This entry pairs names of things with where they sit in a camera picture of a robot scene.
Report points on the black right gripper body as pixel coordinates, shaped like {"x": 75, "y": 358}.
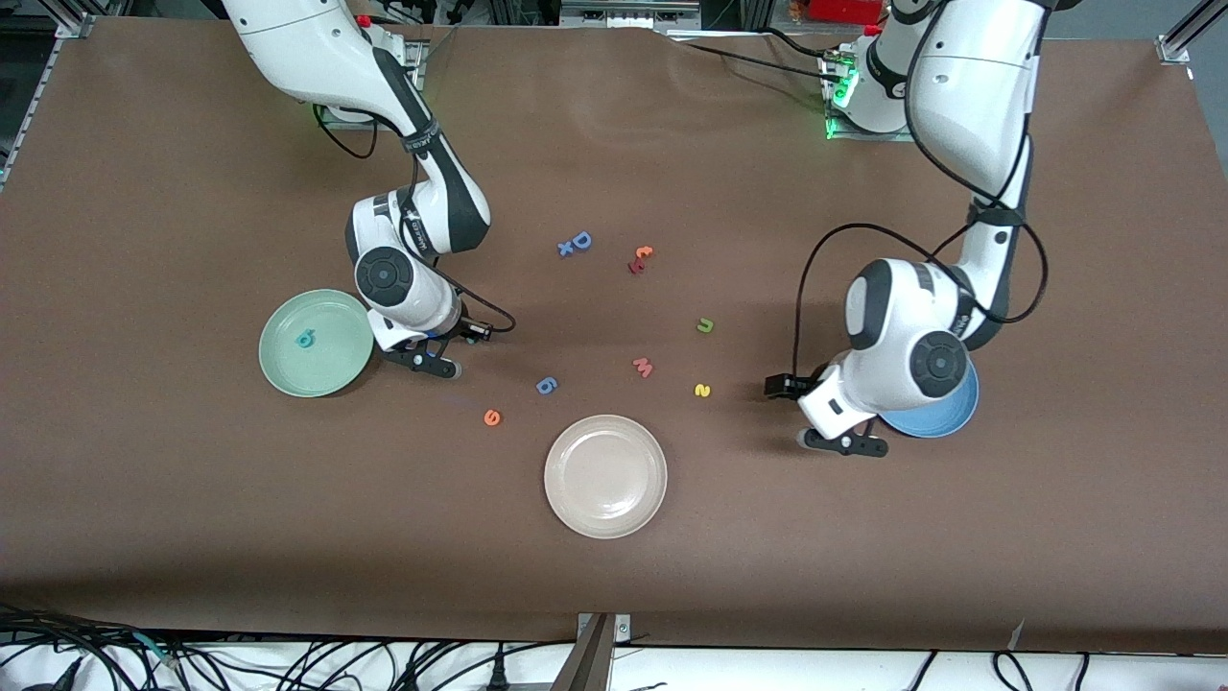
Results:
{"x": 467, "y": 332}

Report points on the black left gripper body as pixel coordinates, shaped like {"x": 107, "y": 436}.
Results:
{"x": 789, "y": 386}

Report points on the teal foam number 9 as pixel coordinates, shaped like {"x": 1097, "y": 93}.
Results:
{"x": 300, "y": 340}

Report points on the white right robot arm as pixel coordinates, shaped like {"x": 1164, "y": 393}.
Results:
{"x": 307, "y": 48}

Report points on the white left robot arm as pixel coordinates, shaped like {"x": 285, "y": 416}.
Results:
{"x": 969, "y": 96}

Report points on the blue foam number 6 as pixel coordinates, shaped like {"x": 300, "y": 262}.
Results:
{"x": 539, "y": 386}

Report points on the blue foam letter D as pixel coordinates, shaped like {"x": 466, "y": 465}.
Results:
{"x": 575, "y": 241}

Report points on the pink foam letter W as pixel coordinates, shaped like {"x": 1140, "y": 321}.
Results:
{"x": 643, "y": 369}

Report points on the light green plate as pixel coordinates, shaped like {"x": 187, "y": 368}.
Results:
{"x": 326, "y": 369}

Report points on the blue plate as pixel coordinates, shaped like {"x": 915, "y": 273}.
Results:
{"x": 945, "y": 417}

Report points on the beige plate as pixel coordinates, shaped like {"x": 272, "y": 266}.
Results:
{"x": 605, "y": 476}

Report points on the brown table cover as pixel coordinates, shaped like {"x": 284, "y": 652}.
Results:
{"x": 614, "y": 576}

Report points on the black power plug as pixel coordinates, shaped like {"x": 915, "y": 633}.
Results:
{"x": 497, "y": 677}

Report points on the grey metal equipment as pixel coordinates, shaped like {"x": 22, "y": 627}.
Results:
{"x": 624, "y": 14}

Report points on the red box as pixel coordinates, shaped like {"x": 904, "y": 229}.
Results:
{"x": 844, "y": 10}

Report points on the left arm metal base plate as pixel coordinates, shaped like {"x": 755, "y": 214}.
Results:
{"x": 863, "y": 137}

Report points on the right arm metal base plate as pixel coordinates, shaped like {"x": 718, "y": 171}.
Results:
{"x": 419, "y": 67}

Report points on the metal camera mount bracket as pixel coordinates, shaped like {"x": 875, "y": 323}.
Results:
{"x": 590, "y": 662}

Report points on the aluminium frame profile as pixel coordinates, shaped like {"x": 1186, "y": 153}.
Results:
{"x": 1175, "y": 46}
{"x": 75, "y": 24}

